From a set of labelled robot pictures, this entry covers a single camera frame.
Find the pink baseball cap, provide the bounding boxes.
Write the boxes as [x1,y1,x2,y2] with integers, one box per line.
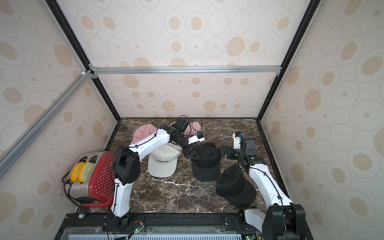
[171,120,202,137]
[130,124,157,146]

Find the black cap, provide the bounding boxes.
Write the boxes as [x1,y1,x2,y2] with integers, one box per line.
[216,164,257,209]
[191,143,221,182]

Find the white cap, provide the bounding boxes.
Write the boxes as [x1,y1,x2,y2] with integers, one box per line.
[148,143,182,178]

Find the black cap front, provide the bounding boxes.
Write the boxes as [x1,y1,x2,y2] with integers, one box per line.
[216,164,257,209]

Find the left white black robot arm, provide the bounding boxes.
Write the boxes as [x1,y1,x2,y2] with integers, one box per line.
[111,118,205,228]

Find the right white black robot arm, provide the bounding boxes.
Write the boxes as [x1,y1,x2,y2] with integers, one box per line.
[216,132,306,240]

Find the small circuit board with led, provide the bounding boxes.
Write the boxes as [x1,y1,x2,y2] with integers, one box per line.
[130,221,145,237]

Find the red silver toaster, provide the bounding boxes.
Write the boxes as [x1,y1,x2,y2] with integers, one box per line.
[64,152,115,208]

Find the right yellow toast slice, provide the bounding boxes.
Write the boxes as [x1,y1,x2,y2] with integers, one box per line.
[78,163,95,184]

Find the yellow toast slice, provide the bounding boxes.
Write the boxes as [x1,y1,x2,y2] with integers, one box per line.
[70,162,85,183]
[78,163,95,184]

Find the left yellow toast slice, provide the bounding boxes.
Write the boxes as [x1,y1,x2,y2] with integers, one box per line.
[70,162,85,183]

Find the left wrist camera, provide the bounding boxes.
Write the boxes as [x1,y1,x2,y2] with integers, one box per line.
[188,131,205,145]

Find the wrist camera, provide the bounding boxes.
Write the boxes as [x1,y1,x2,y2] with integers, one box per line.
[233,131,244,150]
[188,131,205,145]

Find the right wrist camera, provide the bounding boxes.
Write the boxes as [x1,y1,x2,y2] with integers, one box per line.
[233,131,244,150]

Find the horizontal aluminium rail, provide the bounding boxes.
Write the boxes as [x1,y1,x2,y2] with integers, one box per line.
[89,64,282,75]

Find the black toaster power cable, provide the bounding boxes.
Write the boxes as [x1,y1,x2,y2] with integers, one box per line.
[61,170,91,220]

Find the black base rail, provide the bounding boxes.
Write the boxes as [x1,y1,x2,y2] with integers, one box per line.
[55,213,265,240]

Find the black right frame post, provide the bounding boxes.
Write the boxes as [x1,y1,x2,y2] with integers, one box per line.
[257,0,321,123]

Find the black frame post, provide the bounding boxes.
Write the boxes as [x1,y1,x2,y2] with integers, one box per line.
[45,0,121,122]
[257,0,321,123]

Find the black left frame post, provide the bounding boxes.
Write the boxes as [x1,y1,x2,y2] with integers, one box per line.
[45,0,121,122]

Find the left diagonal aluminium rail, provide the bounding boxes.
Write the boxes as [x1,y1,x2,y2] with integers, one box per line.
[1,70,92,177]

